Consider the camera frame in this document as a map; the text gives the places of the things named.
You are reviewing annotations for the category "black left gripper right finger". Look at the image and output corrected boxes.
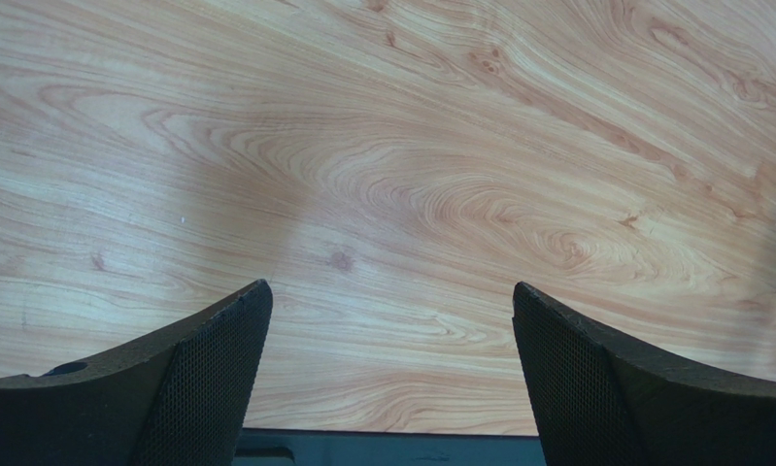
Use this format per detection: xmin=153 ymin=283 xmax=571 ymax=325
xmin=513 ymin=283 xmax=776 ymax=465

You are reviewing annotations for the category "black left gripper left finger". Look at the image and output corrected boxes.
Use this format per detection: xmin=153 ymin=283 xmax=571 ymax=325
xmin=0 ymin=280 xmax=273 ymax=465

